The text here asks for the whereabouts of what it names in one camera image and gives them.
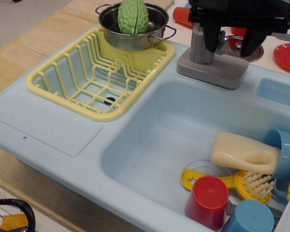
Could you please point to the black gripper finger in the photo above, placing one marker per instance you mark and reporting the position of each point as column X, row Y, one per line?
column 211, row 36
column 253, row 39

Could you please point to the yellow dish drying rack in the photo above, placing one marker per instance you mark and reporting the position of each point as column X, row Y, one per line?
column 96, row 80

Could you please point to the red plate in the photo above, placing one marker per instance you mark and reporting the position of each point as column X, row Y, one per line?
column 282, row 56

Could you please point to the grey faucet lever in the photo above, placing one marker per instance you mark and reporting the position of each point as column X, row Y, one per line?
column 221, row 40

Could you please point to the grey toy knife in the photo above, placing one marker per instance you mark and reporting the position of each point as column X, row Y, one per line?
column 281, row 36

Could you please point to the white object corner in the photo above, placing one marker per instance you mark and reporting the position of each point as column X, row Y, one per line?
column 284, row 222

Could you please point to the blue cup in sink front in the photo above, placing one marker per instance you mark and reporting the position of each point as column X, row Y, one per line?
column 249, row 216

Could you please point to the grey toy faucet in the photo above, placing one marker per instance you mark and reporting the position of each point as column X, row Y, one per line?
column 215, row 68

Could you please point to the green toy vegetable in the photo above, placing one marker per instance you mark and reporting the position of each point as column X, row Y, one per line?
column 133, row 17

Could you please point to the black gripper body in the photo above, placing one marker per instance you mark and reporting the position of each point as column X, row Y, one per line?
column 266, row 16

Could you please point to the yellow dish brush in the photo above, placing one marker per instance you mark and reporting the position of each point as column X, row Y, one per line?
column 247, row 185

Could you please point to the red cup in sink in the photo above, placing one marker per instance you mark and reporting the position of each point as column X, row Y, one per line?
column 208, row 202

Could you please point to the blue cup in sink right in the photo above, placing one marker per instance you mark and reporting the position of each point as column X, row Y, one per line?
column 280, row 139

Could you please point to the light blue toy sink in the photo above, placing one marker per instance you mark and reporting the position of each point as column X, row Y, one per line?
column 131, row 166

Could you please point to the red cup lying down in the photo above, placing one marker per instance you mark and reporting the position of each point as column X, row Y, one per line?
column 180, row 15

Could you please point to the small steel pot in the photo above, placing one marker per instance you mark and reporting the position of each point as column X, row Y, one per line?
column 157, row 31

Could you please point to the red upright cup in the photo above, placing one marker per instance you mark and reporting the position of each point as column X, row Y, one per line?
column 238, row 31

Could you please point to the blue cup in sink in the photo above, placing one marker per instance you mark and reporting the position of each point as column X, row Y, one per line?
column 249, row 216
column 280, row 139

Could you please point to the steel pot lid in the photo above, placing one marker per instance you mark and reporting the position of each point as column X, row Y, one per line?
column 235, row 47

